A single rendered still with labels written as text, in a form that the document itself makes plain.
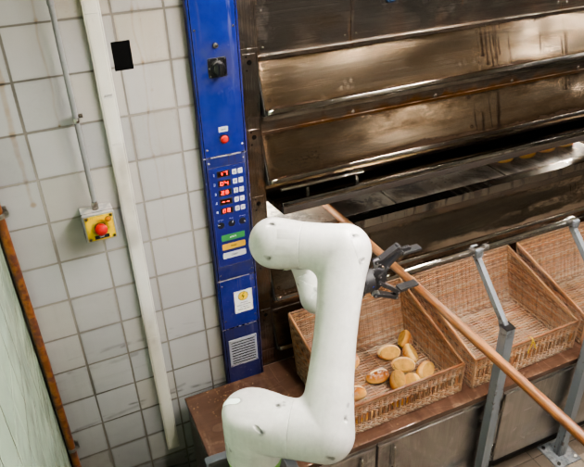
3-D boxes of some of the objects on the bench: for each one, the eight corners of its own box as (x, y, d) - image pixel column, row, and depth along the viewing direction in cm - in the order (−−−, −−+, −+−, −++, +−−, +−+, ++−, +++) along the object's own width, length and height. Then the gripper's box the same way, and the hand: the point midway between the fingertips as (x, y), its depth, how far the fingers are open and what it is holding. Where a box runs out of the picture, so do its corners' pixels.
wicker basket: (403, 322, 293) (407, 273, 278) (500, 289, 312) (507, 242, 298) (471, 391, 255) (479, 338, 240) (575, 348, 274) (589, 297, 260)
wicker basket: (286, 361, 272) (285, 311, 258) (397, 323, 292) (400, 274, 278) (342, 442, 235) (343, 388, 220) (463, 392, 254) (472, 339, 240)
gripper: (354, 243, 189) (413, 225, 197) (352, 309, 202) (408, 290, 210) (366, 255, 183) (427, 236, 191) (364, 321, 196) (422, 302, 204)
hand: (414, 265), depth 200 cm, fingers open, 13 cm apart
